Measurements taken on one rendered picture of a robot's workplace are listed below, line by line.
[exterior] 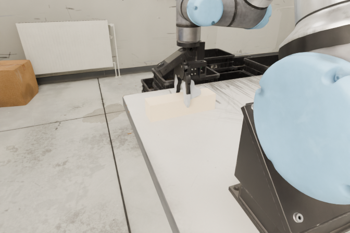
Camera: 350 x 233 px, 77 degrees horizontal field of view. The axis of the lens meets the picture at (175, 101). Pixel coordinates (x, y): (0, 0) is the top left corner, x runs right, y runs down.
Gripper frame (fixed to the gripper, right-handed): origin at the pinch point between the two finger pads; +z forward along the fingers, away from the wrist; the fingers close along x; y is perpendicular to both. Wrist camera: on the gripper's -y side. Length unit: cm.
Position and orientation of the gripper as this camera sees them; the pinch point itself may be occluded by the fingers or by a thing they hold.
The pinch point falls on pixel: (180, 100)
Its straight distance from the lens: 75.6
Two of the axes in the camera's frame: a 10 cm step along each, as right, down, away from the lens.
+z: 0.0, 9.0, 4.4
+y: 9.2, -1.7, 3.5
